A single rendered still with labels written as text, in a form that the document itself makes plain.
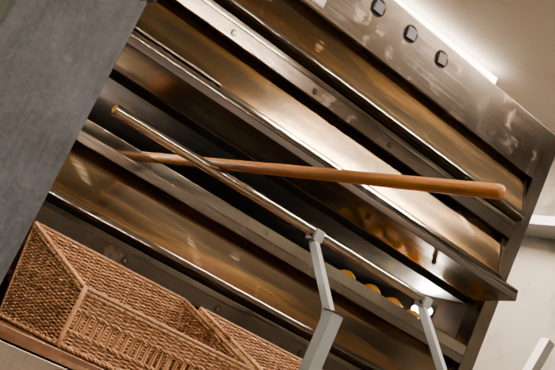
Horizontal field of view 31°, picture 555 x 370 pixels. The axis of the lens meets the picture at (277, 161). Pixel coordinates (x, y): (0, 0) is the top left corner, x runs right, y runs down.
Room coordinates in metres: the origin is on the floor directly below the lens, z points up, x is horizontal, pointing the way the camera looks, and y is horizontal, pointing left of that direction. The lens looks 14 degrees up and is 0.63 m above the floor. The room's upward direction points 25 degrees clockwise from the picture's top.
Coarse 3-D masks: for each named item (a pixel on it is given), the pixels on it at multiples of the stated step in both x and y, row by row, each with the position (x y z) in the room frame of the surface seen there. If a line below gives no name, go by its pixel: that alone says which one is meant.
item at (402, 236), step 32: (128, 64) 2.74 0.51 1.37; (160, 64) 2.66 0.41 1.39; (160, 96) 2.88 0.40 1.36; (192, 96) 2.79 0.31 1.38; (224, 128) 2.94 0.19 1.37; (256, 128) 2.85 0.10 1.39; (288, 160) 3.01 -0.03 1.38; (320, 192) 3.18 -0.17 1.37; (352, 192) 3.08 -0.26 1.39; (384, 224) 3.25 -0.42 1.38; (416, 256) 3.45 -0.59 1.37; (448, 256) 3.33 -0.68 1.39; (480, 288) 3.54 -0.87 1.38
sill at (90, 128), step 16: (96, 128) 2.77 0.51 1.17; (112, 144) 2.81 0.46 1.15; (128, 144) 2.83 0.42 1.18; (144, 160) 2.87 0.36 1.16; (160, 176) 2.91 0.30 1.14; (176, 176) 2.93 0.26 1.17; (192, 192) 2.97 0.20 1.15; (208, 192) 3.00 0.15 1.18; (224, 208) 3.03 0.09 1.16; (240, 224) 3.08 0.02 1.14; (256, 224) 3.10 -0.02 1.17; (272, 240) 3.15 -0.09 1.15; (288, 240) 3.18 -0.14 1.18; (304, 256) 3.22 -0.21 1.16; (336, 272) 3.30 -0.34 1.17; (352, 288) 3.34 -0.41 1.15; (368, 288) 3.38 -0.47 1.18; (384, 304) 3.43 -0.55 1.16; (416, 320) 3.52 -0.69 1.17; (448, 336) 3.61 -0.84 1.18; (464, 352) 3.67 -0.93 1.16
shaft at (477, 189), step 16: (160, 160) 2.89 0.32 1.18; (176, 160) 2.80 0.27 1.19; (224, 160) 2.58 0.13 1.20; (240, 160) 2.53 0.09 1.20; (288, 176) 2.34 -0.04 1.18; (304, 176) 2.28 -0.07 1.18; (320, 176) 2.22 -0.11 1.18; (336, 176) 2.17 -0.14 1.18; (352, 176) 2.12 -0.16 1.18; (368, 176) 2.07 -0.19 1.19; (384, 176) 2.03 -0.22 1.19; (400, 176) 1.99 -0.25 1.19; (416, 176) 1.96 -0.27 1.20; (448, 192) 1.87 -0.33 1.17; (464, 192) 1.83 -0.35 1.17; (480, 192) 1.80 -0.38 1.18; (496, 192) 1.76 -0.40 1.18
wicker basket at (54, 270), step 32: (32, 256) 2.63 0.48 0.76; (64, 256) 2.77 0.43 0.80; (96, 256) 2.82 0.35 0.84; (32, 288) 2.56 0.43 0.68; (64, 288) 2.42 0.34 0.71; (96, 288) 2.83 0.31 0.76; (128, 288) 2.89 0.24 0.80; (160, 288) 2.95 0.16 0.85; (32, 320) 2.72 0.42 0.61; (64, 320) 2.35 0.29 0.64; (96, 320) 2.36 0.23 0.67; (128, 320) 2.40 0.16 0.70; (160, 320) 2.95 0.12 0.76; (192, 320) 2.93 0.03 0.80; (96, 352) 2.39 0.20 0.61; (128, 352) 2.43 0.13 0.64; (160, 352) 2.95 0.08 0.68; (192, 352) 2.52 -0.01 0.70; (224, 352) 2.75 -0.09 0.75
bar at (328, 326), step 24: (168, 144) 2.48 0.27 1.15; (216, 168) 2.56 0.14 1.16; (240, 192) 2.63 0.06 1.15; (288, 216) 2.71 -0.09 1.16; (312, 240) 2.77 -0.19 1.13; (336, 240) 2.81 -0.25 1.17; (360, 264) 2.87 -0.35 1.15; (408, 288) 2.97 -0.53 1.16; (336, 312) 2.57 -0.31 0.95; (432, 336) 2.94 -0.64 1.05; (312, 360) 2.57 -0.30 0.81
